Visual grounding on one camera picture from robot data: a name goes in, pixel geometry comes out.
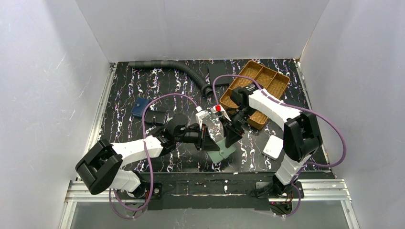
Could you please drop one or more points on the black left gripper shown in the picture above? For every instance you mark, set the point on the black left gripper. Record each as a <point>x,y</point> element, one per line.
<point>205,137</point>

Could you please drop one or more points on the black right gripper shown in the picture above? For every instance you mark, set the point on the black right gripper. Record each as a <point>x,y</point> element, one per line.
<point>229,125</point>

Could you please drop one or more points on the mint green snap card holder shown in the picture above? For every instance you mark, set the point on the mint green snap card holder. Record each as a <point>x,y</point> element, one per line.
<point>223,153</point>

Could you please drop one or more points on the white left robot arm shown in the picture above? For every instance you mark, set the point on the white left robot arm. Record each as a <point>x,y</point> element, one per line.
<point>101,167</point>

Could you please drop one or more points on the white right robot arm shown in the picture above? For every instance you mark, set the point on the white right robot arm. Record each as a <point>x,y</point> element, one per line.
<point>301,134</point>

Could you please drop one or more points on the black leather card holder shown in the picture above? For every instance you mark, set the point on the black leather card holder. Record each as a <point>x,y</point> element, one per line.
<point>158,118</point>

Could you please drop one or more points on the blue leather card holder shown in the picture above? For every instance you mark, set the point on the blue leather card holder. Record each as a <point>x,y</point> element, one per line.
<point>139,107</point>

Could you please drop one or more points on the white rectangular box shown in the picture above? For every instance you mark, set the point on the white rectangular box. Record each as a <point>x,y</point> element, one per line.
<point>273,147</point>

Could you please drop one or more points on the flat black square pad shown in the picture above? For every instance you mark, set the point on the flat black square pad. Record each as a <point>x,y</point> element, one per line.
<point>217,69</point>

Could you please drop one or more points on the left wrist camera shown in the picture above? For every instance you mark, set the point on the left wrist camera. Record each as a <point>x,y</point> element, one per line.
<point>203,116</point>

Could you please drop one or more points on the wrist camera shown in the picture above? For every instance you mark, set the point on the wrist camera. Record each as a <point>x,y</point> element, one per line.
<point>203,116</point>
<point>220,111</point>

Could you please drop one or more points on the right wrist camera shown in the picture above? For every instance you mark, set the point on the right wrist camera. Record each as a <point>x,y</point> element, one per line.
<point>220,111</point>

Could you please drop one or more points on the aluminium frame rail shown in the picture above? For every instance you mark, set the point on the aluminium frame rail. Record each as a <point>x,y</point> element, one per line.
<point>197,194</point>

